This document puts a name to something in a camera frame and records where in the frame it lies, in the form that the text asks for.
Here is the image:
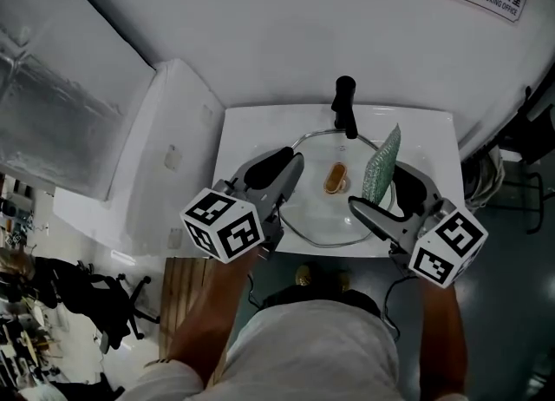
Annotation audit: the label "person's shoes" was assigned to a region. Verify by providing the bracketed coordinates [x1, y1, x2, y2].
[294, 261, 351, 293]

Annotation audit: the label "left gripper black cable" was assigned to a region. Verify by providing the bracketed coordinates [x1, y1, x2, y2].
[245, 272, 266, 310]

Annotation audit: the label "person's black trousers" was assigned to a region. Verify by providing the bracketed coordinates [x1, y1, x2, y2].
[258, 285, 383, 320]

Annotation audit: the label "black faucet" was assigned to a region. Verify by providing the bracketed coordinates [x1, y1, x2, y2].
[330, 76, 359, 140]

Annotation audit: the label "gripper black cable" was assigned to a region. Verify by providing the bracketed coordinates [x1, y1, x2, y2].
[382, 254, 418, 345]
[245, 272, 266, 310]

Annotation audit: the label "green scouring sponge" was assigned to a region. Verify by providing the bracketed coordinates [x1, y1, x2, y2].
[362, 123, 402, 208]

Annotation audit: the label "glass pot lid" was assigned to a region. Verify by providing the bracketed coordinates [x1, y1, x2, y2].
[277, 128, 398, 247]

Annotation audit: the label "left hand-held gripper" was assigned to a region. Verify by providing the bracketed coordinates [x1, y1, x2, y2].
[180, 146, 305, 265]

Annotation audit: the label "white partition block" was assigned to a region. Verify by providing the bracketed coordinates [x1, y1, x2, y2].
[51, 57, 227, 258]

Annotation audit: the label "black metal stand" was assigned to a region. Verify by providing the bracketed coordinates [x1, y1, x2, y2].
[496, 84, 555, 236]

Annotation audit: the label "person's left forearm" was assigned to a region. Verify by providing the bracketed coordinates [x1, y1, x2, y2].
[166, 247, 262, 391]

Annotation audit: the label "person's white shirt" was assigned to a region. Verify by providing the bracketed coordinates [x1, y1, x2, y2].
[115, 299, 402, 401]

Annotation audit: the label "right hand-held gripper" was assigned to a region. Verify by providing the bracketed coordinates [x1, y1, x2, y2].
[349, 160, 489, 290]

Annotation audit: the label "person's right forearm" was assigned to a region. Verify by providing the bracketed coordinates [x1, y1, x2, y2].
[415, 277, 473, 401]

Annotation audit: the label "black office chair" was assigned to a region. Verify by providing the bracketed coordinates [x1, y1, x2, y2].
[32, 257, 161, 352]

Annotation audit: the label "frosted glass window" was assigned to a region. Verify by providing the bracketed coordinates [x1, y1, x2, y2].
[0, 0, 158, 201]

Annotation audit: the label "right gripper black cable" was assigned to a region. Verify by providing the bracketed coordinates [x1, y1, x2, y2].
[382, 254, 418, 345]

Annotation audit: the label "white sink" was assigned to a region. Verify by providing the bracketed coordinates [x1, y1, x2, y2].
[213, 103, 460, 260]

